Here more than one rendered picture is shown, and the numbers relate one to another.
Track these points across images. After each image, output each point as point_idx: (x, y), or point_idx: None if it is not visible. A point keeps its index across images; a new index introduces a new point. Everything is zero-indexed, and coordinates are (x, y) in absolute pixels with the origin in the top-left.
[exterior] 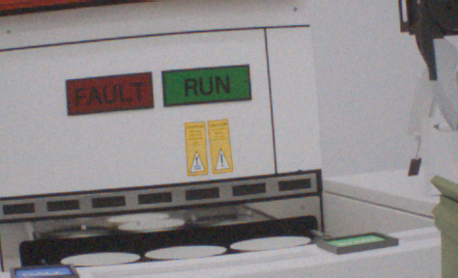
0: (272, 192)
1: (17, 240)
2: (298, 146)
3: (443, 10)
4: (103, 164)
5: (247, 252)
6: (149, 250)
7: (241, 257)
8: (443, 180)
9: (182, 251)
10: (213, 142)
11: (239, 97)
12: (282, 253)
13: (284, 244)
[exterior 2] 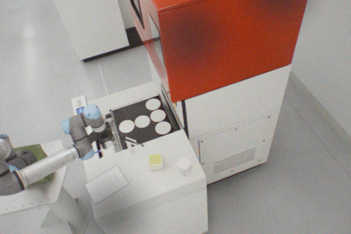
0: (179, 121)
1: (161, 88)
2: (181, 120)
3: None
4: None
5: (153, 125)
6: (161, 109)
7: (88, 128)
8: (34, 144)
9: (159, 115)
10: (174, 105)
11: (175, 104)
12: (88, 132)
13: (160, 130)
